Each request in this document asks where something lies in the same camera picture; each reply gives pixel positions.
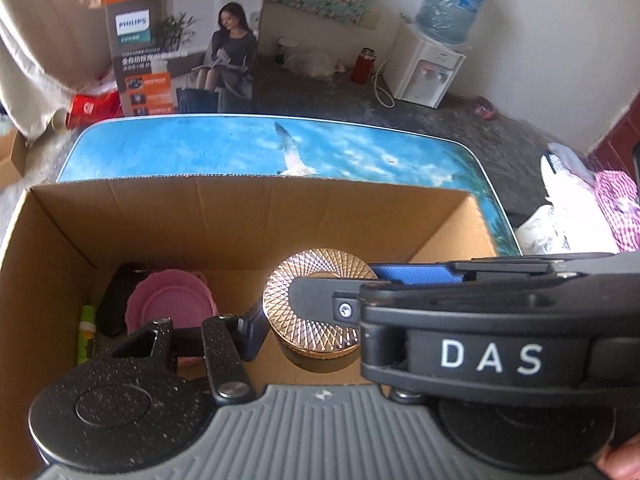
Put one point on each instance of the white jacket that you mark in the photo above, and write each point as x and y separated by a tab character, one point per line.
565	195

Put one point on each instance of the beige draped cloth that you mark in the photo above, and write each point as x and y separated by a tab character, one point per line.
35	50

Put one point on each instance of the white water dispenser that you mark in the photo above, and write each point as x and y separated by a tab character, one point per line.
425	70

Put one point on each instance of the large brown cardboard box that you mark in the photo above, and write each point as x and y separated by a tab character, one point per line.
250	225

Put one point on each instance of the small pink object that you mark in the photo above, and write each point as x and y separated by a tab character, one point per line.
486	107

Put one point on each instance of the red thermos bottle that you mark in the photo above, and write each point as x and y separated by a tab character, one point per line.
362	67

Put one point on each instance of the green stick tube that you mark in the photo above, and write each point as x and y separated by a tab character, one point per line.
86	340

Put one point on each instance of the person's right hand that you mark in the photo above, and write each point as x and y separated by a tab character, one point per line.
625	462

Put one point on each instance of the red plastic bag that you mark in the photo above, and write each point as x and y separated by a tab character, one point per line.
92	106

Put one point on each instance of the dark red wooden door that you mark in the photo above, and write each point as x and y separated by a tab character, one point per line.
620	145

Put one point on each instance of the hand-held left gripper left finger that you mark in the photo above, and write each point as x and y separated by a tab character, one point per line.
255	335

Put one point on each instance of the pink round container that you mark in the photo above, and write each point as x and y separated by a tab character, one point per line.
165	300

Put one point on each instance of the small open cardboard box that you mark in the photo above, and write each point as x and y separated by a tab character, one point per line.
15	157

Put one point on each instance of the white plastic bag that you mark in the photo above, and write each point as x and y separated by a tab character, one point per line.
310	62

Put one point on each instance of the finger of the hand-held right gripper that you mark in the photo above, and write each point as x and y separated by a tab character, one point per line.
320	302
415	274

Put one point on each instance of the black oval case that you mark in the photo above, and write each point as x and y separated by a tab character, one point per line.
112	305

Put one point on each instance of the orange printed product box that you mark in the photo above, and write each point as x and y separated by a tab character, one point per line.
150	60

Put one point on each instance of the cardboard tube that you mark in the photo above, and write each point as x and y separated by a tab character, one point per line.
58	121

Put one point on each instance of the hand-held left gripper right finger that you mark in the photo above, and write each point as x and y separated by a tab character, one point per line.
400	395

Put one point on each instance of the pink checkered cloth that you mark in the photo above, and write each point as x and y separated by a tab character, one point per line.
617	205

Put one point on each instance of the blue water jug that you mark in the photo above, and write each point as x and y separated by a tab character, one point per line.
450	5

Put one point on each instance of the rose-gold textured jar lid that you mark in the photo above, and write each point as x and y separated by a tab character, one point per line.
285	310

